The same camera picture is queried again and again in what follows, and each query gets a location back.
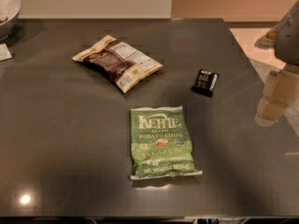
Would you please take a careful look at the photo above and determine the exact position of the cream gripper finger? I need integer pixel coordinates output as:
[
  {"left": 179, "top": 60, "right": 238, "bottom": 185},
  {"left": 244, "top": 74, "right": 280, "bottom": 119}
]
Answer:
[
  {"left": 263, "top": 63, "right": 299, "bottom": 107},
  {"left": 254, "top": 97, "right": 287, "bottom": 127}
]

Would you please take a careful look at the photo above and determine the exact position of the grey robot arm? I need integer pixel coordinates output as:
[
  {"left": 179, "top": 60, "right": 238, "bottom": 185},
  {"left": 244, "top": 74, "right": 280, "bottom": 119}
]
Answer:
[{"left": 255, "top": 1, "right": 299, "bottom": 127}]

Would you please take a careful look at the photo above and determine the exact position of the green jalapeno chip bag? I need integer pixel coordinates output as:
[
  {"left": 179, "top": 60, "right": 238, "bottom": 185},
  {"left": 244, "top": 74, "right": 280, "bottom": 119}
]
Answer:
[{"left": 130, "top": 106, "right": 202, "bottom": 180}]

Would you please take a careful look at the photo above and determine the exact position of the brown and cream chip bag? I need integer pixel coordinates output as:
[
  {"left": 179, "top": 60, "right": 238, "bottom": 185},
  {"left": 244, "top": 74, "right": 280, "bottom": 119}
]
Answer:
[{"left": 72, "top": 35, "right": 163, "bottom": 93}]

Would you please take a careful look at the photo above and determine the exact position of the white paper napkin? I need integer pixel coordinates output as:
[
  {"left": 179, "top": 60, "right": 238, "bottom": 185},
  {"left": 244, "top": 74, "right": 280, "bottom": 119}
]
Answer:
[{"left": 0, "top": 44, "right": 12, "bottom": 61}]

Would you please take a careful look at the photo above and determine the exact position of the white bowl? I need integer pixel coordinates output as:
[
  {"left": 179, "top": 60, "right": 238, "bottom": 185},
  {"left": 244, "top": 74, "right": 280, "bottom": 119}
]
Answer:
[{"left": 0, "top": 0, "right": 21, "bottom": 40}]

